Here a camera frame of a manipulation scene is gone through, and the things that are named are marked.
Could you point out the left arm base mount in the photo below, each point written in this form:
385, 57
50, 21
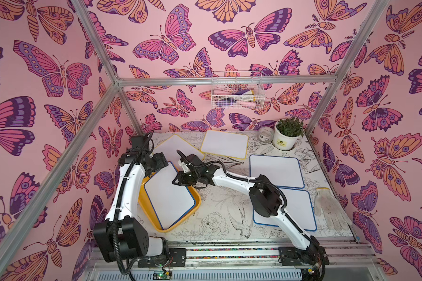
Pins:
174, 258

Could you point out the aluminium rail base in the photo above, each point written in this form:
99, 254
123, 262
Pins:
249, 260

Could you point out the clear tape roll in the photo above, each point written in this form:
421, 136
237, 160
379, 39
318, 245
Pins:
265, 134

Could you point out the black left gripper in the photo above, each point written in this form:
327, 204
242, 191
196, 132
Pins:
160, 161

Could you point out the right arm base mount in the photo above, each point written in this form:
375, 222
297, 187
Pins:
312, 257

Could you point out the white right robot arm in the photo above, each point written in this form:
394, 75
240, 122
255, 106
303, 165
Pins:
267, 200

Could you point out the potted green plant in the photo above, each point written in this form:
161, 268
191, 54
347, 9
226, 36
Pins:
287, 132

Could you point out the white wire wall basket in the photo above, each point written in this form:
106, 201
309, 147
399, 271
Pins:
238, 92

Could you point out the white knit work glove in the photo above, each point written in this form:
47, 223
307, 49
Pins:
327, 205

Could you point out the yellow-framed whiteboard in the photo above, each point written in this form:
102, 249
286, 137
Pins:
228, 144
170, 146

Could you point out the blue-framed whiteboard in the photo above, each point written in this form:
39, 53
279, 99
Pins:
281, 171
170, 202
300, 207

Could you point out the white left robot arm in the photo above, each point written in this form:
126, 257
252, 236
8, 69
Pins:
120, 237

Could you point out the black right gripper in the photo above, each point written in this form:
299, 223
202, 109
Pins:
184, 177

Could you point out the green circuit board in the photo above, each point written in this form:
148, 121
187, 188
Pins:
161, 275

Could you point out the yellow storage tray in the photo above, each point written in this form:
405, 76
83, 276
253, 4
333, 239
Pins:
149, 212

